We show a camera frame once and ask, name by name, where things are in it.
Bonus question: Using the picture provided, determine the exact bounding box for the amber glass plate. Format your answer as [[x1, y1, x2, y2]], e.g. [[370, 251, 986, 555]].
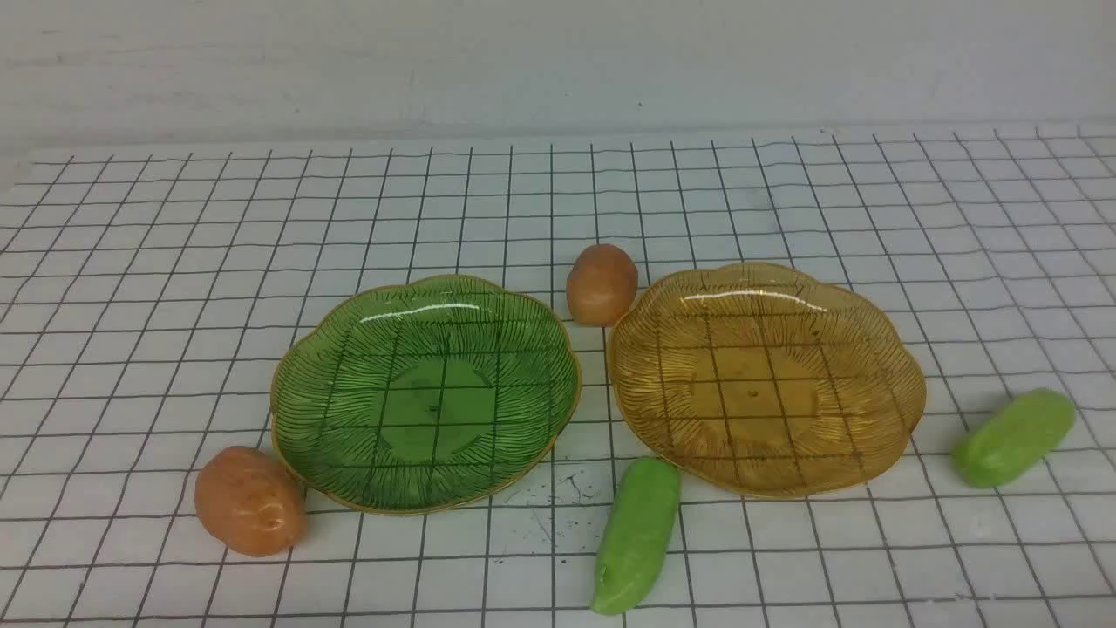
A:
[[606, 262, 929, 497]]

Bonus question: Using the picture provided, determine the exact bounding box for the potato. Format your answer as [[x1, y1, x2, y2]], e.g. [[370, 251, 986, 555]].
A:
[[194, 446, 307, 557], [566, 243, 638, 327]]

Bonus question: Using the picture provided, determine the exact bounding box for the green glass plate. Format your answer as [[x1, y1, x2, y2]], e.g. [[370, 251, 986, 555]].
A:
[[269, 274, 583, 515]]

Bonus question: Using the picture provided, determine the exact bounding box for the green cucumber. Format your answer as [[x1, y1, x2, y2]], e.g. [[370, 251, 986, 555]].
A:
[[589, 457, 681, 616], [951, 388, 1077, 489]]

